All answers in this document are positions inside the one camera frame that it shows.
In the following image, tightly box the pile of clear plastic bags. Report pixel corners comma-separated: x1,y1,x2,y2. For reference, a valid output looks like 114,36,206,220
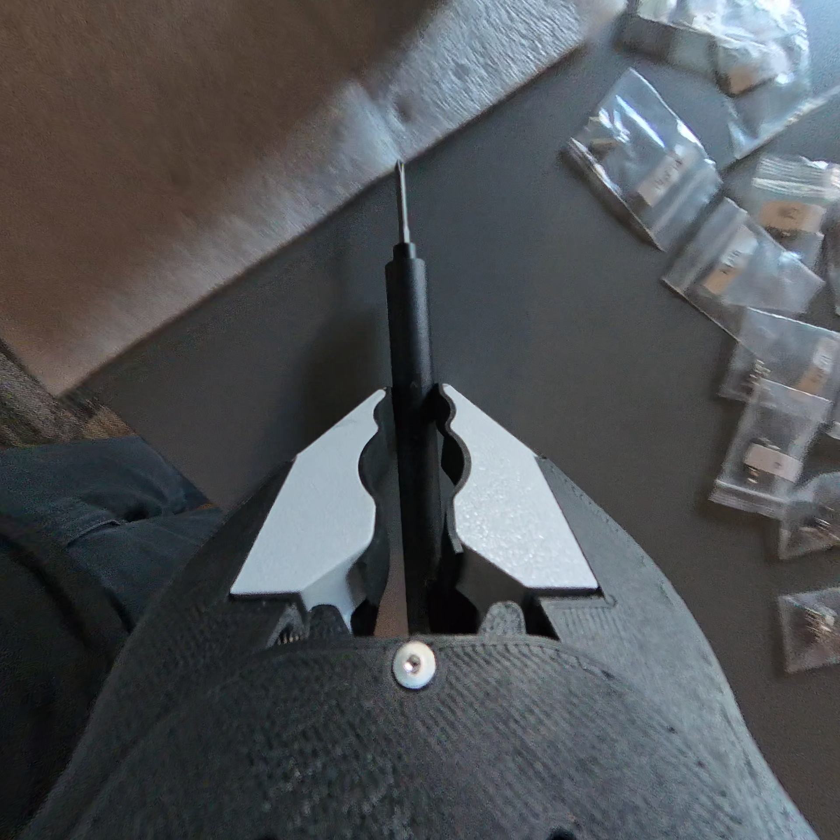
561,0,840,677

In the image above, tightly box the person's black shirt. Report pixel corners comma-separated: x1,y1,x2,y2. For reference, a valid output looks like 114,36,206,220
0,512,132,840

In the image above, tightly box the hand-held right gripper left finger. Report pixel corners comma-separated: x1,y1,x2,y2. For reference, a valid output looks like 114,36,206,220
231,387,399,636

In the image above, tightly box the large white foam block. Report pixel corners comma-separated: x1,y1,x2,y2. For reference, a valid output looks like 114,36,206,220
0,0,631,398

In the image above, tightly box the black electric screwdriver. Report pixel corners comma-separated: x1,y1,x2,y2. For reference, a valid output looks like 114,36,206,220
375,159,442,637

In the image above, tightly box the person's leg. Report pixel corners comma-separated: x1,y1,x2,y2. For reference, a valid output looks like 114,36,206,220
0,436,227,657

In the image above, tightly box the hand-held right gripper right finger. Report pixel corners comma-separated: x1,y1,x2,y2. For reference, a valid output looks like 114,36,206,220
430,385,600,624

